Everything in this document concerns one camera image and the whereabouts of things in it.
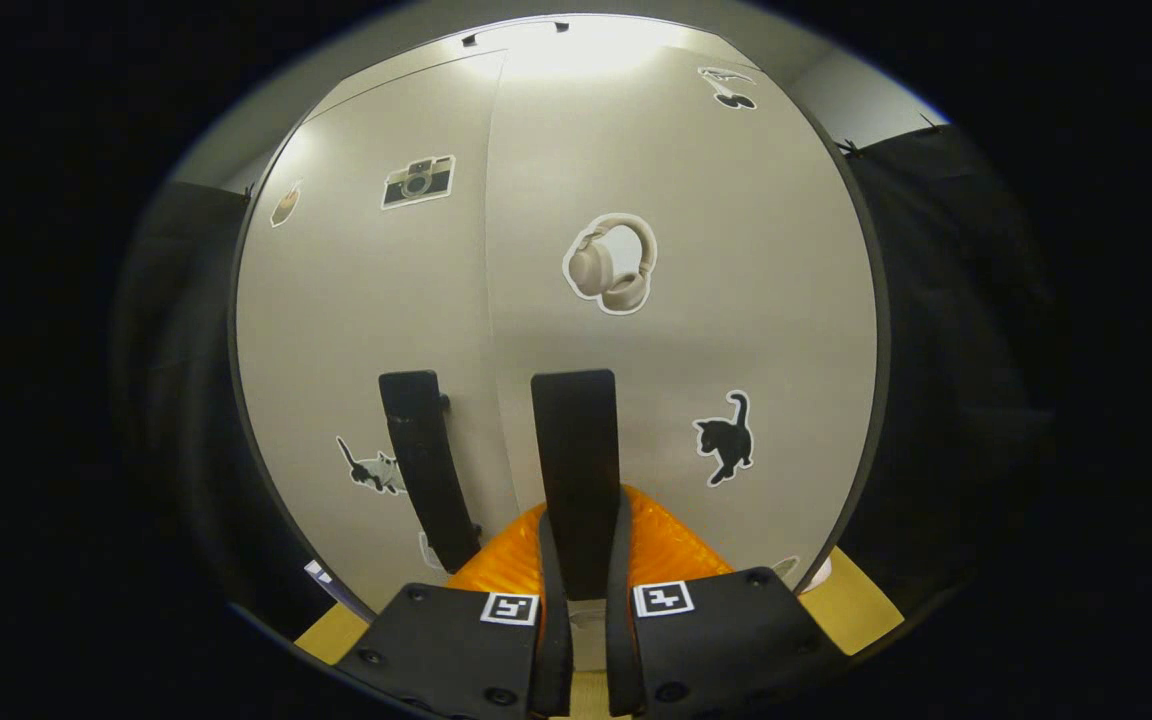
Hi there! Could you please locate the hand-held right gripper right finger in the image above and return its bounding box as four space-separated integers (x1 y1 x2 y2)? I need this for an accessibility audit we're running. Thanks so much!
604 485 852 720

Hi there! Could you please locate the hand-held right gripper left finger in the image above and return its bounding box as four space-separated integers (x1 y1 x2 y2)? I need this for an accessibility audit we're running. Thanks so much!
336 503 574 720

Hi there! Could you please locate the black door handle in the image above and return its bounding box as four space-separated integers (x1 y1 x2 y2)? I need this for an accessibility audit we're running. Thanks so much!
531 369 623 601
379 370 484 574

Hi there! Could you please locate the white cabinet door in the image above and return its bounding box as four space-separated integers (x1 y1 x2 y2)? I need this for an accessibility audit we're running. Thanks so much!
234 50 527 616
484 42 882 601

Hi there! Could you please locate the white double-door shoe cabinet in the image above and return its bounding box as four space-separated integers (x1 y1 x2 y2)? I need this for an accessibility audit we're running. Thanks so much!
226 10 892 626

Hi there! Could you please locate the white cardboard box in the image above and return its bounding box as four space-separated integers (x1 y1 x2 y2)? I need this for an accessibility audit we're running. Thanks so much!
303 558 377 623

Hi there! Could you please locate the black drawer handle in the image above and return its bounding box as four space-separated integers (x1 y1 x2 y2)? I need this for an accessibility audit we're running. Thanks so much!
461 20 570 48

